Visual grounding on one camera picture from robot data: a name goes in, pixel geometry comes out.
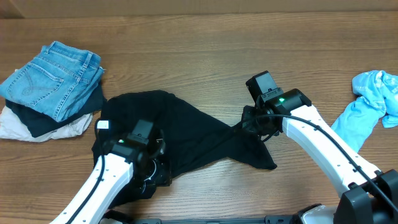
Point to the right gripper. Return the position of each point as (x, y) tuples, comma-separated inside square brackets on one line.
[(252, 127)]

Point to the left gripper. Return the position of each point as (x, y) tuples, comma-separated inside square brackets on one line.
[(163, 176)]

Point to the black t-shirt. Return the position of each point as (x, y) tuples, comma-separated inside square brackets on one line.
[(192, 138)]

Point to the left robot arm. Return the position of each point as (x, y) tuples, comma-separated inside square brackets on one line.
[(135, 160)]

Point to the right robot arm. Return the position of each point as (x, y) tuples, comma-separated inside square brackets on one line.
[(367, 195)]

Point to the light blue garment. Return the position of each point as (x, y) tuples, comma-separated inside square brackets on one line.
[(377, 100)]

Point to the folded blue jeans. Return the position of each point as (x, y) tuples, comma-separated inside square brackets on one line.
[(57, 82)]

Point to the folded white garment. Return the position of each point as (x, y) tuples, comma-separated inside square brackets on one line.
[(40, 128)]

